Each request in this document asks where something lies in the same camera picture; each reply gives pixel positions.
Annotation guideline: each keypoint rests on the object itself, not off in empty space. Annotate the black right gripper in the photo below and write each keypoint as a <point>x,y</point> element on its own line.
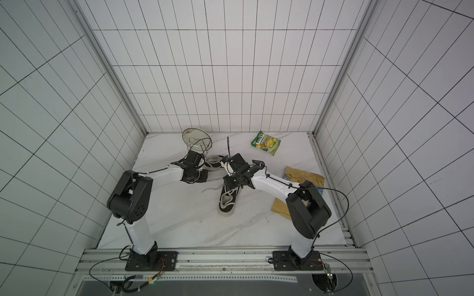
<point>231,177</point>

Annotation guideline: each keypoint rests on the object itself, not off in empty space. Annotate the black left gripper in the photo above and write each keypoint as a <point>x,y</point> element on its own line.
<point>203,179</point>

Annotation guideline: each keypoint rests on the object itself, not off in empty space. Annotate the black white sneaker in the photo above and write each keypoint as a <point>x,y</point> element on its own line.
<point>227,201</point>
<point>215,162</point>

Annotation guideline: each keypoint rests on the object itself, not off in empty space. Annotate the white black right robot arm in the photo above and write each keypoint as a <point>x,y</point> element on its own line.
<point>308,210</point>

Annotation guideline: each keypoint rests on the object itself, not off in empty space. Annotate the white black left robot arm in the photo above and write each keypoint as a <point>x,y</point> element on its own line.
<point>130,198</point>

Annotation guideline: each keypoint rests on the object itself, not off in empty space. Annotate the green spring tea snack bag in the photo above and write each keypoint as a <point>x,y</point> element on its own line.
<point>266,143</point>

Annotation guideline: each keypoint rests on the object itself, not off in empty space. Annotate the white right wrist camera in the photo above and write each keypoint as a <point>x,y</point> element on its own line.
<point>226,163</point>

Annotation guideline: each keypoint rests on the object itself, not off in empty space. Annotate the round mirror on wire stand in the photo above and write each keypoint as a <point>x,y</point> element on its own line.
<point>197,141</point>

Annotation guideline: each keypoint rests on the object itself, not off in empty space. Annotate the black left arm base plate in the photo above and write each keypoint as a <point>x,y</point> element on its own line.
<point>155,261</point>

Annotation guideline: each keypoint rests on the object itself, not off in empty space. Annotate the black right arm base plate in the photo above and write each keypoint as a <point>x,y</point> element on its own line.
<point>289,261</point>

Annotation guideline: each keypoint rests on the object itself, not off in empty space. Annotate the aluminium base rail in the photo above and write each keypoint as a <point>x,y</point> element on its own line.
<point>228,262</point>

